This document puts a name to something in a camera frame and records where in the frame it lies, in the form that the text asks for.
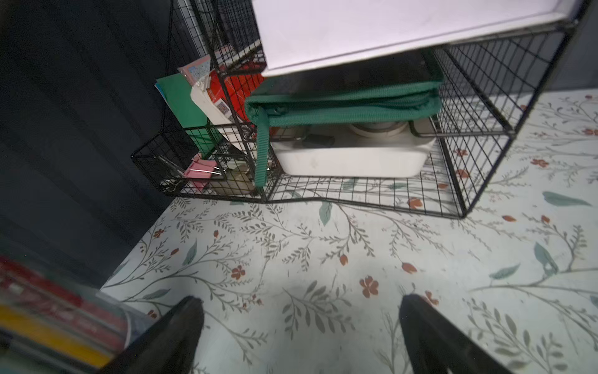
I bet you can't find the white paper tray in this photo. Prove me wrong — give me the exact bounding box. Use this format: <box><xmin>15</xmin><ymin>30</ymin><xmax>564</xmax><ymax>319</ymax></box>
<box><xmin>252</xmin><ymin>0</ymin><xmax>581</xmax><ymax>77</ymax></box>

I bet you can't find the red white small box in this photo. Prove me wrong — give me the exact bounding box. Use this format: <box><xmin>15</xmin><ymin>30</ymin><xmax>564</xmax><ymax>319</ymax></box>
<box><xmin>191</xmin><ymin>71</ymin><xmax>264</xmax><ymax>125</ymax></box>

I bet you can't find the white plastic tub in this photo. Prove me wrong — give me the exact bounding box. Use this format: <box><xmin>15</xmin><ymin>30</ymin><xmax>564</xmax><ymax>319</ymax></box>
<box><xmin>271</xmin><ymin>118</ymin><xmax>435</xmax><ymax>179</ymax></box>

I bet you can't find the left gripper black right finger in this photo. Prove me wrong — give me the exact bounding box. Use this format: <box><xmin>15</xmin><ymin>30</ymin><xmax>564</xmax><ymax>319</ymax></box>
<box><xmin>399</xmin><ymin>295</ymin><xmax>509</xmax><ymax>374</ymax></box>

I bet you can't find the green paper sheet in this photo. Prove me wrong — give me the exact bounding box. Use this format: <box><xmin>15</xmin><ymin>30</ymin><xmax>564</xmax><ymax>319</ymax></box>
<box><xmin>155</xmin><ymin>73</ymin><xmax>221</xmax><ymax>155</ymax></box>

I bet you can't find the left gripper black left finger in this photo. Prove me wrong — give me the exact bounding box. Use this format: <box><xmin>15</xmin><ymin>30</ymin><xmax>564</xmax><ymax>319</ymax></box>
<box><xmin>98</xmin><ymin>296</ymin><xmax>205</xmax><ymax>373</ymax></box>

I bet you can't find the black wire desk organizer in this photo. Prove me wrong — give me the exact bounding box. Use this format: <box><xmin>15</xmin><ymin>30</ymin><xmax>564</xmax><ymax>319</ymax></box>
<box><xmin>132</xmin><ymin>1</ymin><xmax>592</xmax><ymax>218</ymax></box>

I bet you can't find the green folder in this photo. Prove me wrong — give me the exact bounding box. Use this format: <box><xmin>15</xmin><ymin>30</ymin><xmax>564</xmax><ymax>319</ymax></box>
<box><xmin>244</xmin><ymin>50</ymin><xmax>444</xmax><ymax>188</ymax></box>

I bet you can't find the pink binder clip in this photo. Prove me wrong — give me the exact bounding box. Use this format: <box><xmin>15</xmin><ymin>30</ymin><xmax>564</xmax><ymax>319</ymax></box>
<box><xmin>183</xmin><ymin>156</ymin><xmax>224</xmax><ymax>179</ymax></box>

